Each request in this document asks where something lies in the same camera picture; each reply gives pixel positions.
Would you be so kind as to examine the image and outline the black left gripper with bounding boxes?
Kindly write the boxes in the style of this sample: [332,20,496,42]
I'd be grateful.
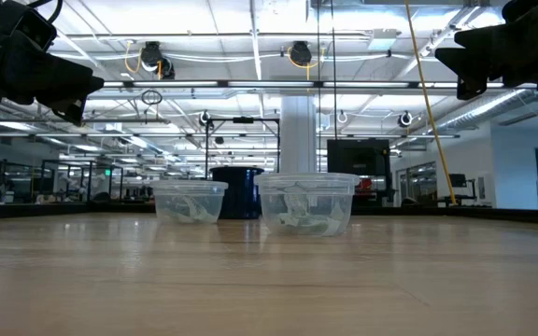
[0,26,106,127]

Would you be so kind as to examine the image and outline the coiled black hanging cable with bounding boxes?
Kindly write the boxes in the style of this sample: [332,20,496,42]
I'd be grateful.
[140,89,164,106]

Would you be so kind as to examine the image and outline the clear plastic bin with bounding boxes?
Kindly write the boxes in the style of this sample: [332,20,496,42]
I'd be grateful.
[149,179,230,225]
[253,172,361,237]

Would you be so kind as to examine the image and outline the white building column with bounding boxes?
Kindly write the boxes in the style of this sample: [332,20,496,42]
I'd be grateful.
[279,95,319,175]

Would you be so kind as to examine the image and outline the black metal frame stand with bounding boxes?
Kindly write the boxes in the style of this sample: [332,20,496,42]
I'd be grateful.
[204,116,282,175]

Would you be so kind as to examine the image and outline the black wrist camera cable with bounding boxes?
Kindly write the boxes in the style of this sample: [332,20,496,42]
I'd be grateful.
[28,0,64,25]

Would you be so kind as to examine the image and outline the black ceiling cable reel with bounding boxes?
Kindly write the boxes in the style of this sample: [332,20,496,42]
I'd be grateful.
[289,40,314,67]
[139,40,177,81]

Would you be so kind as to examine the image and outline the black cage frame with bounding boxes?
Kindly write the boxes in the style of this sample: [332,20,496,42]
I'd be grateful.
[39,159,125,203]

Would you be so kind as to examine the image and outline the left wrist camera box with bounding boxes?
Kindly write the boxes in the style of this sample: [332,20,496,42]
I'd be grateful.
[0,0,59,53]

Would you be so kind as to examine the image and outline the silver ceiling duct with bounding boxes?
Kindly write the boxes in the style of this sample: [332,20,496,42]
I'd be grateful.
[434,88,530,133]

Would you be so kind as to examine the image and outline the black cabinet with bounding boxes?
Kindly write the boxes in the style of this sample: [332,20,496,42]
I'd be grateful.
[326,138,392,204]

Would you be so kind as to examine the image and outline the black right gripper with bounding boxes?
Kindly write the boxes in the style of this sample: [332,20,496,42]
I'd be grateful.
[433,0,538,102]

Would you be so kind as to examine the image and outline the yellow hanging hose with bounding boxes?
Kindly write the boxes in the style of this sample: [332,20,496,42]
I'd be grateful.
[403,0,459,206]

